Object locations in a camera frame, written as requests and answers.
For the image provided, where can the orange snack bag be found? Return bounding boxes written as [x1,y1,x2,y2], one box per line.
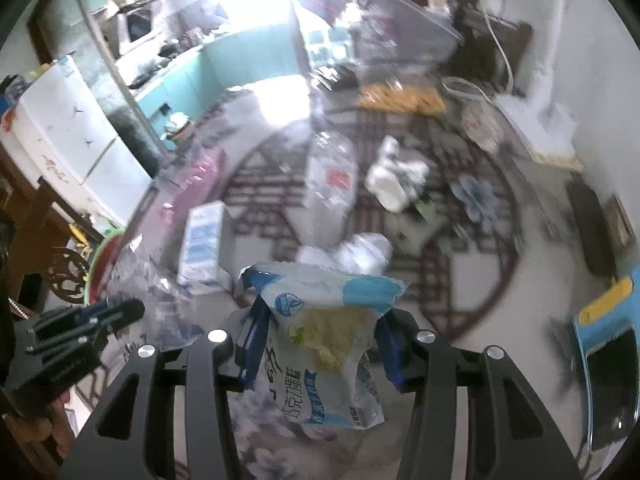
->
[357,82,446,115]

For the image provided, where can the blue cased phone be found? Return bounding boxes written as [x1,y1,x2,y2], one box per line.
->
[572,310,640,456]

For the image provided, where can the crumpled white tissue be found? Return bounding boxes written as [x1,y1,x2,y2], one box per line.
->
[365,136,431,213]

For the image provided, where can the floral tablecloth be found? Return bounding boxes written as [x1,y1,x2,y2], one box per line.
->
[65,85,640,480]

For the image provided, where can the white blue carton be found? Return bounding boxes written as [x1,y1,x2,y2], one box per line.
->
[177,200,232,296]

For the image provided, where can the green red plastic bin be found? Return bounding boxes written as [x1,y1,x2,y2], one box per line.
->
[85,230,131,306]

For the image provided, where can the clear plastic wrapper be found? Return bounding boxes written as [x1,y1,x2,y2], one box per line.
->
[107,240,201,351]

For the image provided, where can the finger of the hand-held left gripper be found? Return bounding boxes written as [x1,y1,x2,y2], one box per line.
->
[27,299,147,358]
[29,302,113,336]

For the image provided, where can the pink plastic bag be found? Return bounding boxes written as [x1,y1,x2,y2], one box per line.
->
[160,147,226,226]

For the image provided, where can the blue white snack packet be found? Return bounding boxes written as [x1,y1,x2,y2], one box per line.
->
[235,262,406,431]

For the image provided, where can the yellow plastic bar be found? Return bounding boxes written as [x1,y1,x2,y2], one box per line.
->
[580,277,636,326]

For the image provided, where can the crumpled patterned wrapper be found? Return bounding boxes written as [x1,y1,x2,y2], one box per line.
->
[462,102,505,155]

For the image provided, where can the crumpled white plastic bag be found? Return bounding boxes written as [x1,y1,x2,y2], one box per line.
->
[297,232,393,276]

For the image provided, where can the crushed clear plastic bottle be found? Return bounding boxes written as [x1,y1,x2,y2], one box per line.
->
[302,130,358,211]

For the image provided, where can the black remote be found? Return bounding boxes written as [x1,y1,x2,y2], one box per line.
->
[565,180,618,278]

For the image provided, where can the range hood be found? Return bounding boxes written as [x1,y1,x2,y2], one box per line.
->
[102,0,166,56]

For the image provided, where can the clear bag with yellow contents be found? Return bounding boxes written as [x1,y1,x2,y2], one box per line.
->
[350,0,463,61]

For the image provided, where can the white refrigerator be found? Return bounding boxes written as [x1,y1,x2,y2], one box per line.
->
[10,55,153,226]

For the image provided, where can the white desk lamp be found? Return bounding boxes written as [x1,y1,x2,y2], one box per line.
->
[500,0,586,166]

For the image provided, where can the green kitchen trash can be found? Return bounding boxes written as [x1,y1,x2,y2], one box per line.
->
[162,110,196,143]

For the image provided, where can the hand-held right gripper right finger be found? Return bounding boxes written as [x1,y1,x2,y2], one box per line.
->
[376,309,585,480]

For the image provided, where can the teal kitchen cabinets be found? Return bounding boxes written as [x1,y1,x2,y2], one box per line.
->
[130,25,301,116]

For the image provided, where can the white cable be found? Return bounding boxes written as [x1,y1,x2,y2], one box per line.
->
[442,0,516,101]

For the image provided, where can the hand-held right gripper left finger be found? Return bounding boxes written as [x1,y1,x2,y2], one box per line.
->
[59,297,273,480]

